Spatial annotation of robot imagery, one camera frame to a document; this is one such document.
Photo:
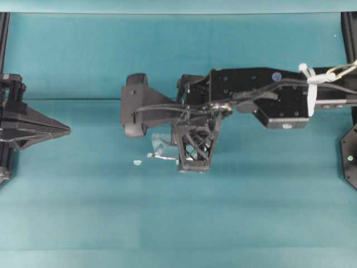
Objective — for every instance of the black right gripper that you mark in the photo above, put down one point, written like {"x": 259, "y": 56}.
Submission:
{"x": 205, "y": 100}

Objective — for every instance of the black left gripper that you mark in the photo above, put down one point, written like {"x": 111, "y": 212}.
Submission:
{"x": 15, "y": 132}

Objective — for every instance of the silver zip bag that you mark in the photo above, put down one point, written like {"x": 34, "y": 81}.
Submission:
{"x": 163, "y": 147}

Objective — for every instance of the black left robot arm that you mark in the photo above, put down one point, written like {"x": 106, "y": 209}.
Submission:
{"x": 6, "y": 161}

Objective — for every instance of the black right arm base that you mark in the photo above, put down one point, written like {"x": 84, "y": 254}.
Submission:
{"x": 348, "y": 156}

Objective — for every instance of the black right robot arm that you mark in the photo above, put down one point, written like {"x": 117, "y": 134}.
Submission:
{"x": 278, "y": 99}

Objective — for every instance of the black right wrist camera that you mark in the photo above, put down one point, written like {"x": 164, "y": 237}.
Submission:
{"x": 137, "y": 94}

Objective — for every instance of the black left frame rail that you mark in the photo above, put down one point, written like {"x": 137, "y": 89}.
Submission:
{"x": 4, "y": 25}

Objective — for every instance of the black frame rail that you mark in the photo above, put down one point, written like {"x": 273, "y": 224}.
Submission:
{"x": 4, "y": 25}
{"x": 348, "y": 26}

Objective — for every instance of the white cable tie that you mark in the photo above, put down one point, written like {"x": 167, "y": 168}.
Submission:
{"x": 313, "y": 80}

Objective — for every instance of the silver metal chain link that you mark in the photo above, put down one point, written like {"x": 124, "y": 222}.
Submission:
{"x": 338, "y": 72}

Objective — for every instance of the black right frame rail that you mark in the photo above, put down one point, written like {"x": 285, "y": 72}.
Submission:
{"x": 348, "y": 26}

